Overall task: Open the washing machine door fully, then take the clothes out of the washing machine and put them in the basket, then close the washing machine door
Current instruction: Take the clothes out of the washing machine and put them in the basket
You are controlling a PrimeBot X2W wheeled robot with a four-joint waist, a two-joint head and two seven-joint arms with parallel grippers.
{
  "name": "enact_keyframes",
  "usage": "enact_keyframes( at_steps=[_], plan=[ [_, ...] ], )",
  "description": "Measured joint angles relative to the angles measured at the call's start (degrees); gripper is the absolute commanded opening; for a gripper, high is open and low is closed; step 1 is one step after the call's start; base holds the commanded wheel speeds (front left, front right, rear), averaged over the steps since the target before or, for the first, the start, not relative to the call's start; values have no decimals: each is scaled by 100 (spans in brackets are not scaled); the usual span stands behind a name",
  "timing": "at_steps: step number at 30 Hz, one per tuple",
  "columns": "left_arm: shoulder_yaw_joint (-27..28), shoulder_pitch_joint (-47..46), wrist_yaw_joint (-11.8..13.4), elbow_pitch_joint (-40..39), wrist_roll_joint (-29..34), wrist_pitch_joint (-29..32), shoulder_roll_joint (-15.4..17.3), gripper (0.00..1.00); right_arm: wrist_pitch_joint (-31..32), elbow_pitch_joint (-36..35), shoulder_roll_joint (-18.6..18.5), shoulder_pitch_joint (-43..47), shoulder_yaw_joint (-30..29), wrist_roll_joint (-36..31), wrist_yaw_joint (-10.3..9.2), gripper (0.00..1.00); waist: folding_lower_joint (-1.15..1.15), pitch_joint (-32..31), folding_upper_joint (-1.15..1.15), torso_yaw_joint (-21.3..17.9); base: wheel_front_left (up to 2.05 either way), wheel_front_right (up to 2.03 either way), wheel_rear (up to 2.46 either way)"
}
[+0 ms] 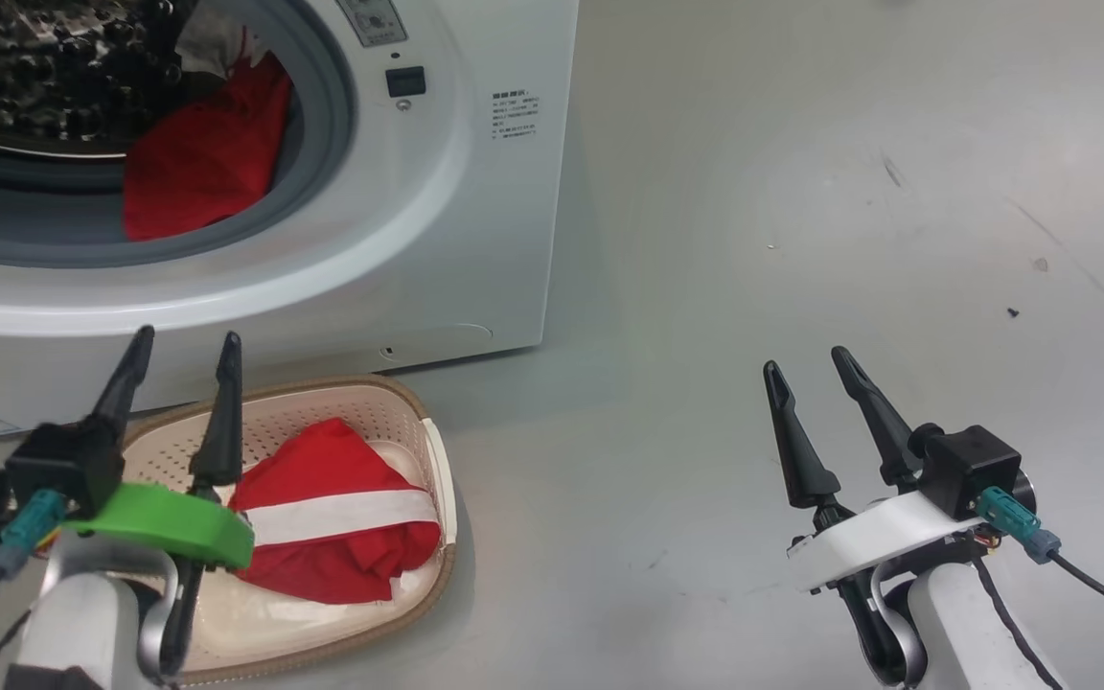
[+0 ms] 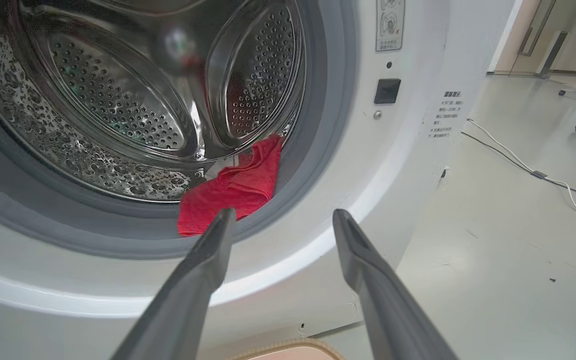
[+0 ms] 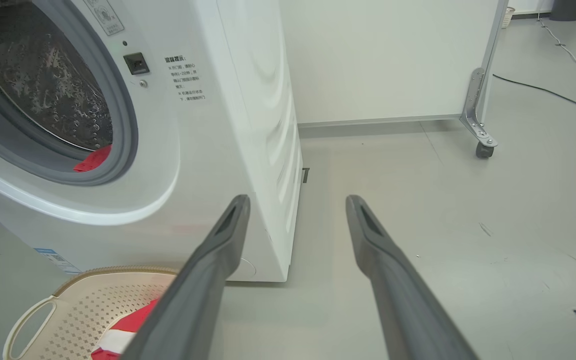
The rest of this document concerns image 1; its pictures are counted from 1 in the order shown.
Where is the cream perforated laundry basket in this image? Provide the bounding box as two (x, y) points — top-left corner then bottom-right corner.
(116, 374), (459, 686)

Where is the steel washing machine drum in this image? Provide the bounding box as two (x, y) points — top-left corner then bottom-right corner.
(0, 0), (198, 159)

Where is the white washing machine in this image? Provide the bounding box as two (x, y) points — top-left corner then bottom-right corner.
(0, 0), (580, 442)

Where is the red garment white striped collar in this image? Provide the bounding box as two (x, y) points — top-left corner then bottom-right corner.
(123, 0), (294, 241)

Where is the red garment wide white band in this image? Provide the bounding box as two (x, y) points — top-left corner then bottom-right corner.
(226, 417), (443, 605)

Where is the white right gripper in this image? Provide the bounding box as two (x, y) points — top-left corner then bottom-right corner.
(763, 346), (984, 593)

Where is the grey rubber door gasket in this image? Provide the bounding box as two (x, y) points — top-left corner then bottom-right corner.
(0, 0), (358, 269)

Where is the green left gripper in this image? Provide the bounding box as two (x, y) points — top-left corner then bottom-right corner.
(63, 325), (256, 568)

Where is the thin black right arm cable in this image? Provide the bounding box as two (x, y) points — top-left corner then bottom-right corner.
(969, 558), (1066, 690)

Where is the grey warning label plate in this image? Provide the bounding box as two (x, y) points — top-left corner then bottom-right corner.
(336, 0), (409, 47)

